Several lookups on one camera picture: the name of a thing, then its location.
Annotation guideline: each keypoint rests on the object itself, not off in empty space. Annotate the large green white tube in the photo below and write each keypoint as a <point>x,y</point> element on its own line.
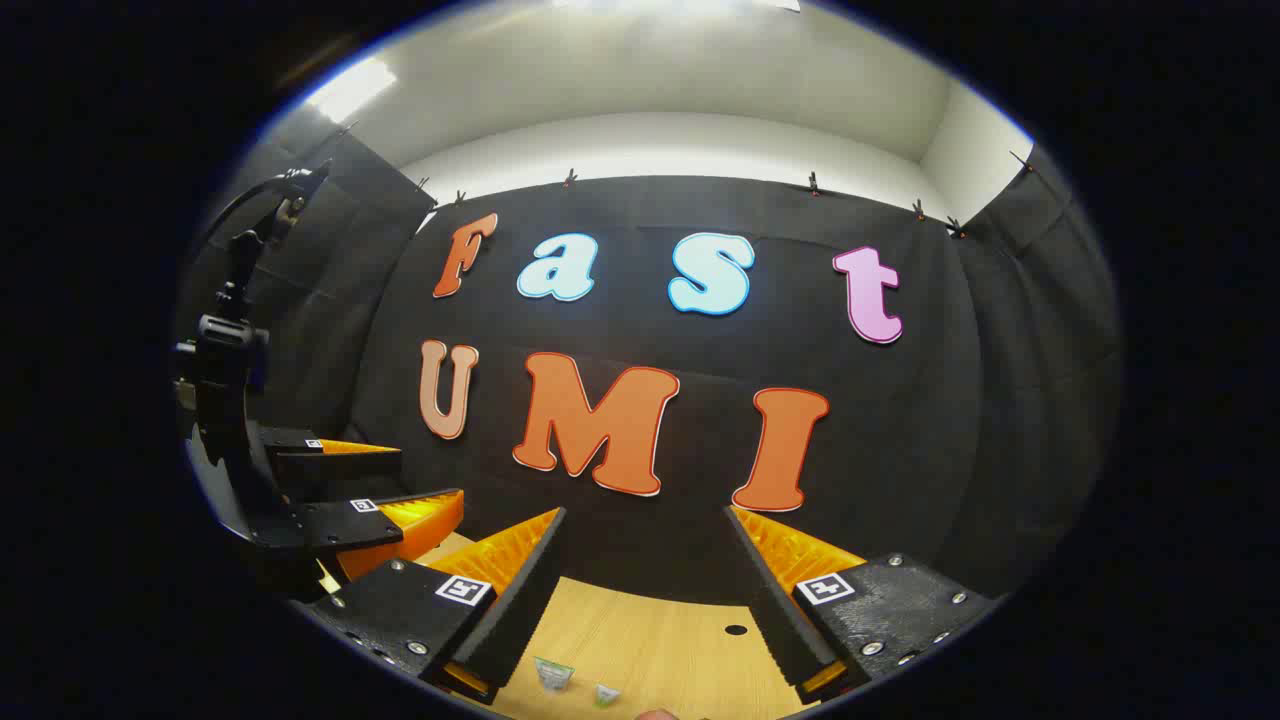
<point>553,673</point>

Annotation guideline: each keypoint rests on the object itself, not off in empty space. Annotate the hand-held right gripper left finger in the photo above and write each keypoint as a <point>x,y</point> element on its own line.
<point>520,600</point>

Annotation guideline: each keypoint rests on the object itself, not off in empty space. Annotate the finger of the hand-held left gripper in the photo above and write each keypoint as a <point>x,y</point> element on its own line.
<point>350,525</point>
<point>330,462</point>

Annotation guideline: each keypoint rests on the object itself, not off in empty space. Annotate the small white green tube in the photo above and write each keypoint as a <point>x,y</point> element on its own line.
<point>606,694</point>

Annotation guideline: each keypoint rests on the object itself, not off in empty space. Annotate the black backdrop cloth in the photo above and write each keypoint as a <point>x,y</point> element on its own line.
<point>700,340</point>

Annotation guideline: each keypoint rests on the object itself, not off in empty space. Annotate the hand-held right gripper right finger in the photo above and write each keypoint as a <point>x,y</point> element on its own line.
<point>775,610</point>

